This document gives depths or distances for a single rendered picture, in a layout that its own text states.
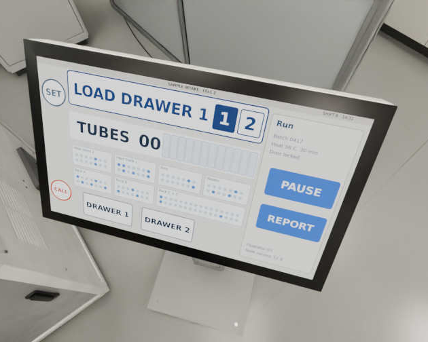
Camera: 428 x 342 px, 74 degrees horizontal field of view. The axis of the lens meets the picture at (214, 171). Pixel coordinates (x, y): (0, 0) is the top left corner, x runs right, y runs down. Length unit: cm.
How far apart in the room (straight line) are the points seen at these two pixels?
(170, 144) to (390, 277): 143
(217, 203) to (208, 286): 102
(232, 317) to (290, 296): 29
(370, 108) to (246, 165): 17
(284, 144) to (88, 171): 32
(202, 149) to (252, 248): 18
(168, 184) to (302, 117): 22
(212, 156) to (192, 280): 108
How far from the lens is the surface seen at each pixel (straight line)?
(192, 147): 42
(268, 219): 45
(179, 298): 146
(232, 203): 45
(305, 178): 42
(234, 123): 40
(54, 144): 54
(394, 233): 177
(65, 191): 57
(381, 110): 41
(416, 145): 210
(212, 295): 144
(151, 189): 48
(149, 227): 52
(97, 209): 55
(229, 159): 42
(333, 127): 41
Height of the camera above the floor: 148
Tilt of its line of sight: 63 degrees down
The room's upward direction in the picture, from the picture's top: 2 degrees counter-clockwise
